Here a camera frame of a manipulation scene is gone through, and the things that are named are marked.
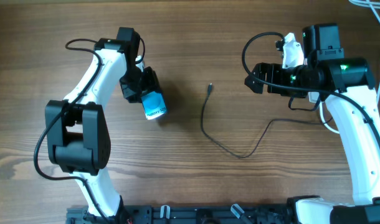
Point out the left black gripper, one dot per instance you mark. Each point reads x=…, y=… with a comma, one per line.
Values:
x=151, y=84

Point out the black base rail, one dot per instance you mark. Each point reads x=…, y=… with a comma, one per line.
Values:
x=270, y=213

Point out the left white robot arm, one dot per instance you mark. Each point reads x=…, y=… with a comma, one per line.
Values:
x=76, y=131

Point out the blue Galaxy smartphone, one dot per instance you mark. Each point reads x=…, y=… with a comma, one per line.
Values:
x=154, y=105

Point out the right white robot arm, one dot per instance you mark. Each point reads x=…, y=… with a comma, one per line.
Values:
x=347, y=87

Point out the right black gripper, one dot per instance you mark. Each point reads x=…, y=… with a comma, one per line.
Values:
x=274, y=70

